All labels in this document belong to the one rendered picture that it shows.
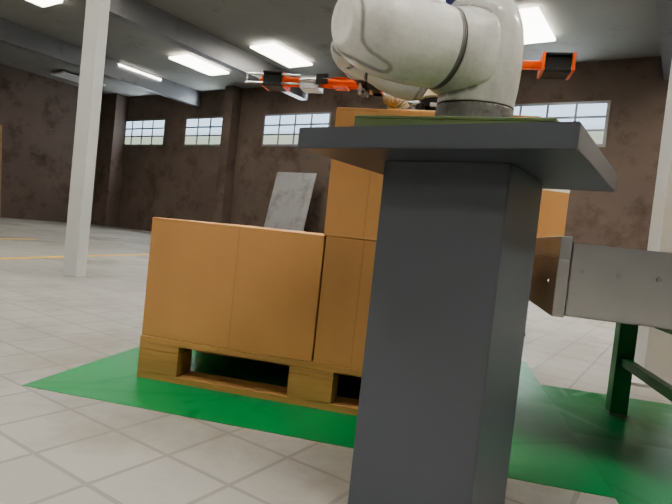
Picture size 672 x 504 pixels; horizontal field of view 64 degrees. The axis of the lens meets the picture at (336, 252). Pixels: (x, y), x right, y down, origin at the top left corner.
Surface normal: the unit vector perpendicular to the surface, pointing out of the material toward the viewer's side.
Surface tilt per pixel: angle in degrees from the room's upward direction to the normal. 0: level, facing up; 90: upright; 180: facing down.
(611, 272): 90
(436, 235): 90
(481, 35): 85
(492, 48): 94
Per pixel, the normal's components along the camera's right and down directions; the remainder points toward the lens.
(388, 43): 0.05, 0.66
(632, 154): -0.55, -0.03
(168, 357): -0.21, 0.01
